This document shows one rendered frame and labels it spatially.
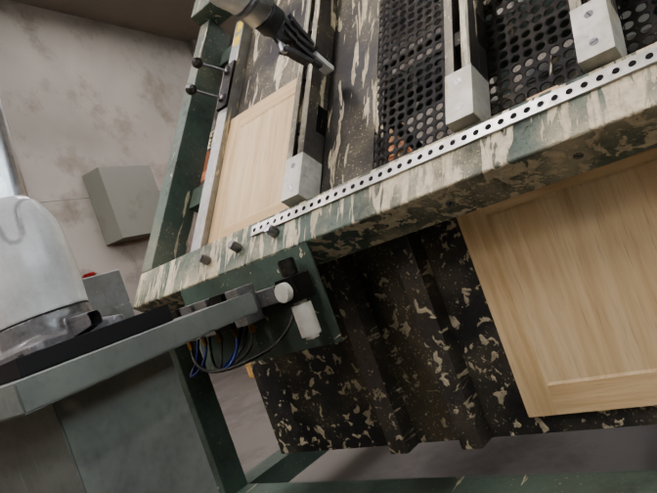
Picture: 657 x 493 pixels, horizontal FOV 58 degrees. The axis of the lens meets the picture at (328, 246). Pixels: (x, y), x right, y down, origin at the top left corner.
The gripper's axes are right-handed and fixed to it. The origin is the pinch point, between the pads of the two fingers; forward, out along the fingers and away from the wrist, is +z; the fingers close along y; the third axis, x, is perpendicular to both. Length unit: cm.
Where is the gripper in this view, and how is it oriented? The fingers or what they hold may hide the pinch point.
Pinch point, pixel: (321, 64)
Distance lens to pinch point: 162.6
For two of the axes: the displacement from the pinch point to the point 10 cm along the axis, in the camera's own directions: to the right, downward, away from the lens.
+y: 0.7, -8.8, 4.7
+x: -7.3, 2.7, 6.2
